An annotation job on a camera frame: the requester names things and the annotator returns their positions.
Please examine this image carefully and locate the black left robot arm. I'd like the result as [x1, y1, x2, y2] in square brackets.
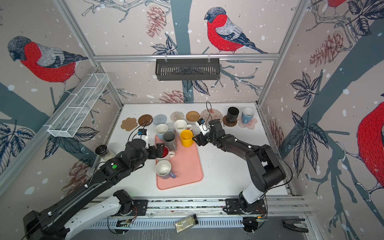
[23, 139, 165, 240]

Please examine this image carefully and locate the white faceted mug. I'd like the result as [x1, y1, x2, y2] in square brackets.
[174, 120, 193, 135]

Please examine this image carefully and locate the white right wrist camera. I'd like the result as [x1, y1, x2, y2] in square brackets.
[196, 118, 210, 136]

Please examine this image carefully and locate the black mug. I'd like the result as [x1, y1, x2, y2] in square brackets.
[226, 107, 240, 123]

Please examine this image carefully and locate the round bunny print coaster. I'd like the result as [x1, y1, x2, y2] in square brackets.
[200, 109, 223, 123]

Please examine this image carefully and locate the black hanging wire basket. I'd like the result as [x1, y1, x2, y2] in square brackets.
[155, 58, 221, 81]

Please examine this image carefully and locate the black lid spice jar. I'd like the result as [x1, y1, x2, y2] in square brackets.
[95, 145, 116, 162]

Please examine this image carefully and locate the light blue mug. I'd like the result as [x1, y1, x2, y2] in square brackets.
[155, 124, 169, 140]

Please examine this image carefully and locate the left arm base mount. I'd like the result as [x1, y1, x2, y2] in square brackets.
[106, 189, 149, 235]

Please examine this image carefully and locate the red interior white mug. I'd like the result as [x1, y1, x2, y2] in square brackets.
[161, 147, 176, 161]

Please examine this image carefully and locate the grey mug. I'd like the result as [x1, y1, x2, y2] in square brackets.
[163, 130, 178, 152]

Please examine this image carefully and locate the brown rattan woven coaster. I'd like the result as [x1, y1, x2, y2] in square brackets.
[186, 111, 200, 122]

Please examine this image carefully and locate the pink rectangular tray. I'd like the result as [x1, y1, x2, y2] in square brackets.
[156, 137, 203, 190]

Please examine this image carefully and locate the black clamp tool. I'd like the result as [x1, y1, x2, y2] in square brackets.
[282, 219, 309, 233]

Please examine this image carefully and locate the pink flower shaped coaster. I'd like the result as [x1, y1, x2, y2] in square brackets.
[238, 118, 258, 130]

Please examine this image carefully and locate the yellow mug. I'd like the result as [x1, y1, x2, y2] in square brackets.
[180, 130, 194, 148]

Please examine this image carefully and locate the white purple handled mug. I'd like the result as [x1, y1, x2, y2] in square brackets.
[155, 160, 176, 180]

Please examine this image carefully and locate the white blue handled mug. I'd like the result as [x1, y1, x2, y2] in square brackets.
[242, 108, 255, 124]

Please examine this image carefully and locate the brown round wooden coaster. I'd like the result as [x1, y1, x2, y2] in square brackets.
[223, 116, 238, 127]

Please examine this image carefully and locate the fallen spice jar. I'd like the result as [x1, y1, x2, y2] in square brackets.
[175, 214, 199, 234]

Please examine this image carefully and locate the dark brown glossy coaster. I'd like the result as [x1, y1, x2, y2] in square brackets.
[138, 114, 153, 127]

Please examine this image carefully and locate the tan paw shaped coaster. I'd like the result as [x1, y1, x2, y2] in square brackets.
[121, 118, 138, 132]

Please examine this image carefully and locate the white wire mesh shelf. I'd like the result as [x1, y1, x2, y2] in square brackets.
[48, 73, 110, 138]

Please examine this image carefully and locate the grey round felt coaster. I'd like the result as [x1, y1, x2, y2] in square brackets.
[153, 114, 167, 126]

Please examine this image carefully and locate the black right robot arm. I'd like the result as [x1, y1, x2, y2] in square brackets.
[193, 118, 286, 205]

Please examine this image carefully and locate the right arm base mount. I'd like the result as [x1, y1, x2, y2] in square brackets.
[223, 193, 268, 234]

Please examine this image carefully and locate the multicolour zigzag woven coaster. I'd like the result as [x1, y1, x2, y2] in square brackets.
[170, 111, 184, 122]

